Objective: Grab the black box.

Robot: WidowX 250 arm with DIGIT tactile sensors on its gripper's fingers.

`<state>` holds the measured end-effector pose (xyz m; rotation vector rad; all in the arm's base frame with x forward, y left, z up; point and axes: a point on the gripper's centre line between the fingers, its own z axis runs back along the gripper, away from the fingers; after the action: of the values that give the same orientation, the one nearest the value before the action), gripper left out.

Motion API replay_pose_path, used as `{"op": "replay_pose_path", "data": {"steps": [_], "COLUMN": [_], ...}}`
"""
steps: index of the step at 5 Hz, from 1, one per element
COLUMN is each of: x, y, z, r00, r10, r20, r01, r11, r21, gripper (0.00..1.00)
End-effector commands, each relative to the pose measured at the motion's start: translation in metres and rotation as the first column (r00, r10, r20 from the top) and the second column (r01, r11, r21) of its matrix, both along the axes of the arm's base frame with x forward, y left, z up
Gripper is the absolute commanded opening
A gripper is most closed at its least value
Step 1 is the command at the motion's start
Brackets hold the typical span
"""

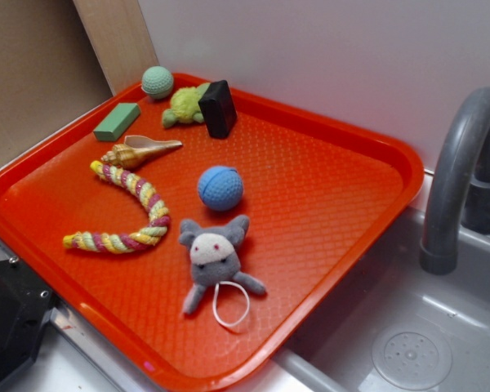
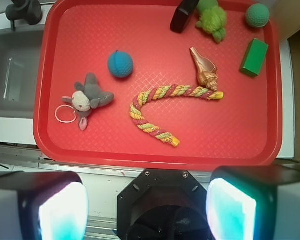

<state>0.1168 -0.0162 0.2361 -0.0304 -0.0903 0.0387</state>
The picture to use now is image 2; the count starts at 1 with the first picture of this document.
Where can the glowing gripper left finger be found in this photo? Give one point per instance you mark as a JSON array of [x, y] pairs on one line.
[[42, 206]]

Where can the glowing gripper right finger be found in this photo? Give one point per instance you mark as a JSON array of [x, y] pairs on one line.
[[254, 202]]

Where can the black box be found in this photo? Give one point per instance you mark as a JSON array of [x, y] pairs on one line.
[[183, 15]]

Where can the grey plush mouse toy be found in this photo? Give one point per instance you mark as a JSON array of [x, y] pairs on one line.
[[87, 97]]

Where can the grey sink basin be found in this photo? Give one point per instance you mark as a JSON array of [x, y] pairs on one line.
[[20, 52]]

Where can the brown conch seashell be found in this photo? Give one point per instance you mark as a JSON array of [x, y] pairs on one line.
[[206, 71]]

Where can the green rectangular block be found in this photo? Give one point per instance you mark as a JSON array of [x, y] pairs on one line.
[[254, 58]]

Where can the red plastic tray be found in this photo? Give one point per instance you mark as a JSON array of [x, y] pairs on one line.
[[97, 55]]

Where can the blue textured ball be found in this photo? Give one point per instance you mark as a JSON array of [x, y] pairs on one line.
[[120, 64]]

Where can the green plush toy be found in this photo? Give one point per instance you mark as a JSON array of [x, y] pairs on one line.
[[212, 19]]

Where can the green golf ball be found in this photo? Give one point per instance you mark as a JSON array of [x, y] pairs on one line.
[[257, 15]]

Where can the dark grey faucet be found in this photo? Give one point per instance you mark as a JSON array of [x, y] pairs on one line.
[[28, 10]]

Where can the twisted multicolour rope toy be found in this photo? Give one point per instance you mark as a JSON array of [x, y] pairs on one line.
[[173, 113]]

